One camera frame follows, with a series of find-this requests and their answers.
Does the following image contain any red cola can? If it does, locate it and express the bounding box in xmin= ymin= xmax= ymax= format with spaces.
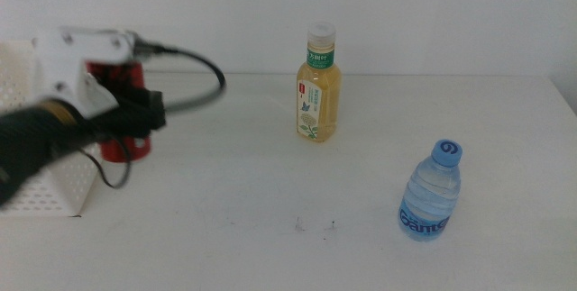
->
xmin=85 ymin=60 xmax=152 ymax=164

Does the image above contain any yellow tea bottle green label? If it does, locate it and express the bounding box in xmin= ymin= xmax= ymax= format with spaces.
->
xmin=296 ymin=21 xmax=343 ymax=143

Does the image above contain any blue capped water bottle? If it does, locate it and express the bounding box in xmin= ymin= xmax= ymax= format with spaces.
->
xmin=398 ymin=139 xmax=464 ymax=242

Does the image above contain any white perforated plastic basket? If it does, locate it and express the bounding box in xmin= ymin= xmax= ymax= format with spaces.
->
xmin=0 ymin=41 xmax=103 ymax=218

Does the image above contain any thin black left gripper cable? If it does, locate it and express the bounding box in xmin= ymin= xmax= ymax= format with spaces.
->
xmin=78 ymin=135 xmax=133 ymax=189

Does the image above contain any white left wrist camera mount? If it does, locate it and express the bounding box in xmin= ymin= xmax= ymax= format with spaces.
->
xmin=32 ymin=26 xmax=139 ymax=120

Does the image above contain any grey wall rail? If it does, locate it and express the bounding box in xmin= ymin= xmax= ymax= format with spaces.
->
xmin=134 ymin=50 xmax=301 ymax=75

